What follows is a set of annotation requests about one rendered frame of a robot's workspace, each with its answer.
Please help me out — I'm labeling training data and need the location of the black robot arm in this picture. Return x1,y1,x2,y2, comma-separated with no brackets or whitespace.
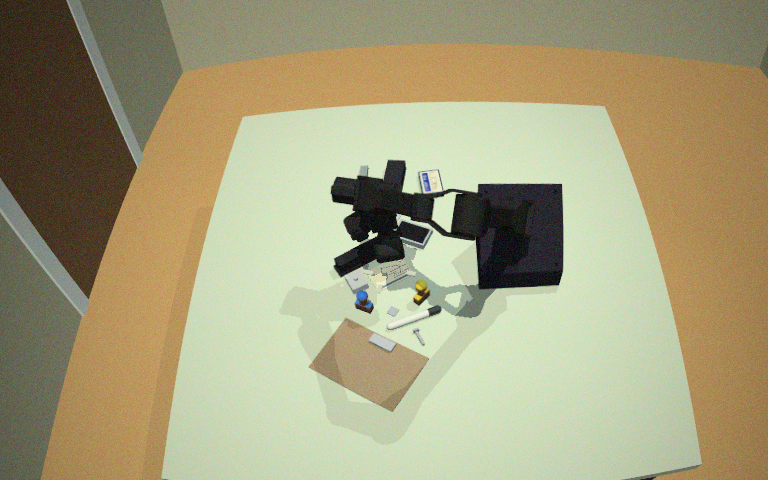
331,175,536,242

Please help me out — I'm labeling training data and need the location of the brown clipboard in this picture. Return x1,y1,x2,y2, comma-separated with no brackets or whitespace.
308,318,429,412

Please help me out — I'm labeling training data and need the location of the white marker with black cap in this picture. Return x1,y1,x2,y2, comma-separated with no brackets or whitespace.
387,306,442,330

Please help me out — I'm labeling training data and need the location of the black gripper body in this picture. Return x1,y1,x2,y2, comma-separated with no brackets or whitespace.
370,212,405,263

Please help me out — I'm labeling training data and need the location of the grey metal screw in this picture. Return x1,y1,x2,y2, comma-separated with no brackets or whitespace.
413,327,426,346

